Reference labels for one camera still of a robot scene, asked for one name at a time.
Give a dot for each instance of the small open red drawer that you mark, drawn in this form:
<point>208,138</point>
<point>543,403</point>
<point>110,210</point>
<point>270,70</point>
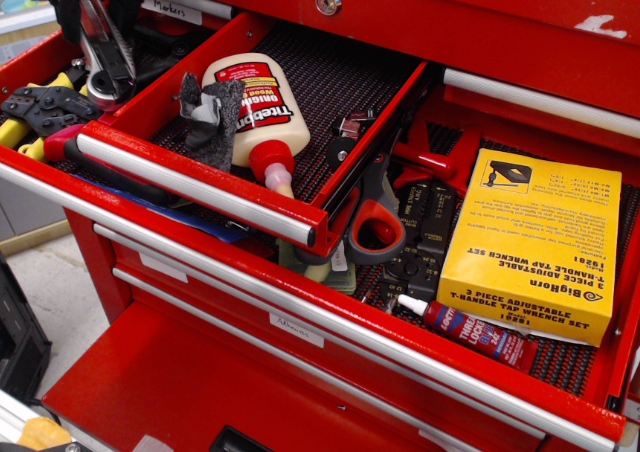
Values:
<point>317,110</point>

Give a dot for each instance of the large open red drawer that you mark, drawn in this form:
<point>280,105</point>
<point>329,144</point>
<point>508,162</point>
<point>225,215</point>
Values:
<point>206,335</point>

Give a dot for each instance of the green yellow small box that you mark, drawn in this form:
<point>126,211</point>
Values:
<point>338,273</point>

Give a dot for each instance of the yellow tap wrench set box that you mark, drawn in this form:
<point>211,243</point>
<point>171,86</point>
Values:
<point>534,247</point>

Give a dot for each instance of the small silver black snips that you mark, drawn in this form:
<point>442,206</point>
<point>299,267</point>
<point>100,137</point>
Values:
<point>77,72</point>

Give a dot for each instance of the black pliers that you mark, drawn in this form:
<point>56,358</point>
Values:
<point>156,52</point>

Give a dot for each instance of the white Markers label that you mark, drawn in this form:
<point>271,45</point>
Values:
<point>175,10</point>

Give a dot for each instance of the grey sandpaper scrap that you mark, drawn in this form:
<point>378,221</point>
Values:
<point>211,112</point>

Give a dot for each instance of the Titebond wood glue bottle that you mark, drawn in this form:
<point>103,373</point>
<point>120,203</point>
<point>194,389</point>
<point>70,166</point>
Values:
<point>271,129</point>

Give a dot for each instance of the silver chest lock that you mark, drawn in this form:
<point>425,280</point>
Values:
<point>329,7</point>

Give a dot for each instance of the blue flat package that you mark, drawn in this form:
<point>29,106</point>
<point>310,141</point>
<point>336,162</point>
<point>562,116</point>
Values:
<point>233,236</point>

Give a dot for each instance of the black round magnet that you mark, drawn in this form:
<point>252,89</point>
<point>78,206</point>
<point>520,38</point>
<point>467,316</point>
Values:
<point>338,150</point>

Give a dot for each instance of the small red brown clips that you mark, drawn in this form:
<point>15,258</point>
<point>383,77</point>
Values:
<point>353,125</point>

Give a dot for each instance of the red tool chest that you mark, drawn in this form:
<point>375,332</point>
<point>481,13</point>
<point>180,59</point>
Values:
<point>344,225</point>

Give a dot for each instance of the black plastic crate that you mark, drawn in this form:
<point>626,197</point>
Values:
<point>25,349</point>

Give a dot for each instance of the red black scissors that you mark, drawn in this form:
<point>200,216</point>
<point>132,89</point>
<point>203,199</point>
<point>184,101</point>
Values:
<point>366,223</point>

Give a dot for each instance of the white Adhesives label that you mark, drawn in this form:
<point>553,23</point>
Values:
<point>296,330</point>

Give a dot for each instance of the red clamp tool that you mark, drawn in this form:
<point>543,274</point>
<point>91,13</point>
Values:
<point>419,163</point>

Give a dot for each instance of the yellow cloth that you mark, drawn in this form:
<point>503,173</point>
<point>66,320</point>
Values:
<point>41,433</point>

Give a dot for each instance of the red Loctite threadlocker tube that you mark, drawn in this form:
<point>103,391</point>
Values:
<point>487,339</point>

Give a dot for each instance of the yellow handled crimping tool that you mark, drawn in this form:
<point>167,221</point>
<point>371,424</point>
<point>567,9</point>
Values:
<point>34,113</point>

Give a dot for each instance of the red handled black tool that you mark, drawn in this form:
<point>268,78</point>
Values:
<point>61,143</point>

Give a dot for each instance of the black wire stripper tool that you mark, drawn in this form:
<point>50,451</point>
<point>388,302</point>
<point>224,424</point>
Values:
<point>426,209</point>

